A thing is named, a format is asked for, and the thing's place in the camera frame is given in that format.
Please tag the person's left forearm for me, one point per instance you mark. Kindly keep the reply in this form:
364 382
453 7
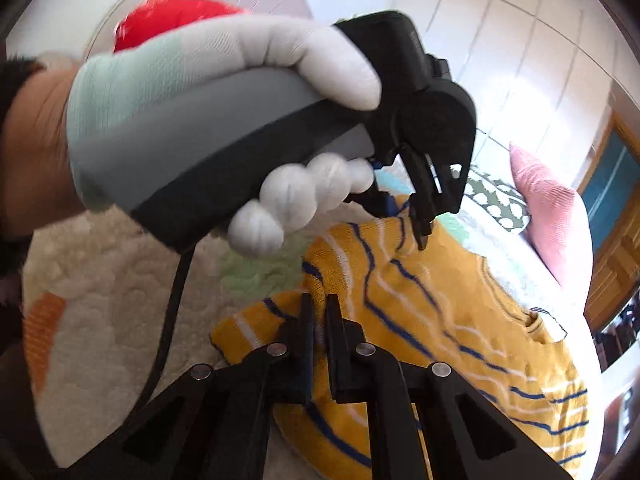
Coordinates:
35 160

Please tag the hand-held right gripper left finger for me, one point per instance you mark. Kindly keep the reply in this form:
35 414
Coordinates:
305 345

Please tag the pink ribbed pillow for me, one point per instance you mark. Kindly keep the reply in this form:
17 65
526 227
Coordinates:
555 220

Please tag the person's left hand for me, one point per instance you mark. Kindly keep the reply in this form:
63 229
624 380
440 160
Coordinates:
280 40

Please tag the yellow striped sweater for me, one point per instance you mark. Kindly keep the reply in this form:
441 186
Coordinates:
450 300

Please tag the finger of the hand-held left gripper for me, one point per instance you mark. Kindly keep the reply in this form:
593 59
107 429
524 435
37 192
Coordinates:
422 225
375 202

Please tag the blue glass door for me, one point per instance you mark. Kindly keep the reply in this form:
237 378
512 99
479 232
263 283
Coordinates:
605 175

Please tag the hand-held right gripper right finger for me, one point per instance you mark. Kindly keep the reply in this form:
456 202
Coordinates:
336 360

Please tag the wooden door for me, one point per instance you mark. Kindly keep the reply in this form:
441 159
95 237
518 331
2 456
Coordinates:
612 270

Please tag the quilted patchwork blanket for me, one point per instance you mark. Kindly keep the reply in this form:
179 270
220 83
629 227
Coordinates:
110 285

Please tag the white glossy wardrobe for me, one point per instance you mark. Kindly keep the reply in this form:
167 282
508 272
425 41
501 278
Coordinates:
525 35

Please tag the red floral quilt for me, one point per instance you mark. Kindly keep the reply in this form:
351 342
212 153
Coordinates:
170 17

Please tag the green patterned bolster pillow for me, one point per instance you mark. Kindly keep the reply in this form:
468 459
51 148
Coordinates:
500 205

